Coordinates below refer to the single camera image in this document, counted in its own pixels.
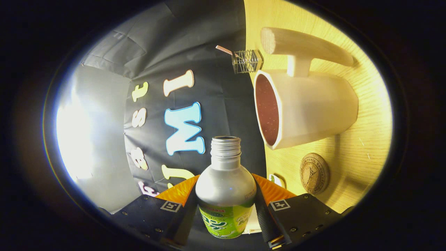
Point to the black backdrop cloth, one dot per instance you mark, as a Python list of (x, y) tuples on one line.
[(209, 87)]

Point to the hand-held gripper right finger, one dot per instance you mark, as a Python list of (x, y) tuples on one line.
[(306, 212)]

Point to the striped straw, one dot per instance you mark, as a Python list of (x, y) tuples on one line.
[(224, 50)]

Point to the round cork coaster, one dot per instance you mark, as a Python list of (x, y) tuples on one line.
[(314, 173)]

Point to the silver bottle with green label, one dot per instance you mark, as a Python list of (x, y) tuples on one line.
[(225, 195)]

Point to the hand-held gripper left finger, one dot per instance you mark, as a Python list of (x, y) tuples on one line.
[(150, 216)]

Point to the wooden table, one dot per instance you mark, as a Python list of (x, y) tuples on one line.
[(366, 139)]

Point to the white divided dish of beans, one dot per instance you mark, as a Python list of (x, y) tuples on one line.
[(277, 180)]

